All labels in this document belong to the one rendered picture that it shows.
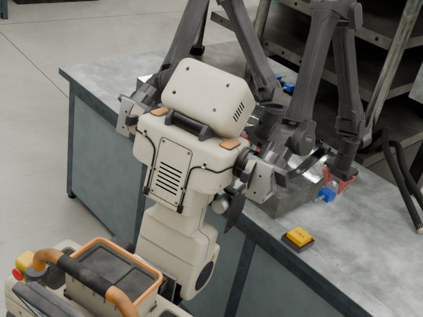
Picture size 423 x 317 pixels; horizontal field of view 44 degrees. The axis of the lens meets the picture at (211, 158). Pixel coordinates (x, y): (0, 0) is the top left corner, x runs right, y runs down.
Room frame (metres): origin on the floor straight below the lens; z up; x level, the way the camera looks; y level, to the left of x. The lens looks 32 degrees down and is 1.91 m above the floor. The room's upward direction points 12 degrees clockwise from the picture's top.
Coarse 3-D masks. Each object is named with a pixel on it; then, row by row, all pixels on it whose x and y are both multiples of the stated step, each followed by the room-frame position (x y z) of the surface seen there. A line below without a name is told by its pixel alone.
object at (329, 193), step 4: (328, 184) 1.50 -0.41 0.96; (332, 184) 1.50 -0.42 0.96; (336, 184) 1.51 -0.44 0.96; (324, 188) 1.49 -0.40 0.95; (328, 188) 1.49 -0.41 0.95; (332, 188) 1.49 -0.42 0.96; (336, 188) 1.48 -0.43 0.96; (320, 192) 1.47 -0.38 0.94; (324, 192) 1.46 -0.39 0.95; (328, 192) 1.47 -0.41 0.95; (332, 192) 1.47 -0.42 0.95; (336, 192) 1.48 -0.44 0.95; (320, 196) 1.45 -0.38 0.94; (324, 196) 1.45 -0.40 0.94; (328, 196) 1.45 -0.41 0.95; (332, 196) 1.46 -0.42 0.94; (336, 196) 1.47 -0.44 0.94; (340, 196) 1.49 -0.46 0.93; (312, 200) 1.42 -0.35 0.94; (316, 200) 1.42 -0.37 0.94; (324, 200) 1.45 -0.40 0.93; (328, 200) 1.45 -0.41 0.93; (332, 200) 1.48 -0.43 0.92; (336, 200) 1.48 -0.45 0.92
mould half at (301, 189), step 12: (300, 156) 1.74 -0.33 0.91; (324, 156) 1.74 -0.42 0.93; (288, 168) 1.68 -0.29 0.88; (312, 168) 1.68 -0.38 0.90; (300, 180) 1.61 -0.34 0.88; (312, 180) 1.63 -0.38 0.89; (324, 180) 1.66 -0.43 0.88; (336, 180) 1.73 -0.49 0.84; (276, 192) 1.49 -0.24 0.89; (288, 192) 1.51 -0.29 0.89; (300, 192) 1.55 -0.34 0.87; (312, 192) 1.61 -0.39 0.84; (264, 204) 1.49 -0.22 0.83; (276, 204) 1.46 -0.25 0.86; (288, 204) 1.51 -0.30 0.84; (300, 204) 1.57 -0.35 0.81; (276, 216) 1.47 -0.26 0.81
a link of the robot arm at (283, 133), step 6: (282, 126) 1.26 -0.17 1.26; (288, 126) 1.26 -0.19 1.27; (294, 126) 1.25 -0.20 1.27; (276, 132) 1.24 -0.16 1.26; (282, 132) 1.25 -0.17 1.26; (288, 132) 1.24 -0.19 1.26; (270, 138) 1.23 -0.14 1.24; (276, 138) 1.22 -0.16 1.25; (282, 138) 1.21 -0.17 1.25; (288, 138) 1.21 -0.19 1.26; (288, 144) 1.21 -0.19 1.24
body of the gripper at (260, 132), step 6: (258, 120) 1.59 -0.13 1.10; (252, 126) 1.63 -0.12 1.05; (258, 126) 1.58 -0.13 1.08; (264, 126) 1.57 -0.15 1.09; (270, 126) 1.57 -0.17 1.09; (252, 132) 1.59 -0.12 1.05; (258, 132) 1.57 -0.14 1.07; (264, 132) 1.57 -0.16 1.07; (258, 138) 1.56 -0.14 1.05; (264, 138) 1.57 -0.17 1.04; (264, 144) 1.54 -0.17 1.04
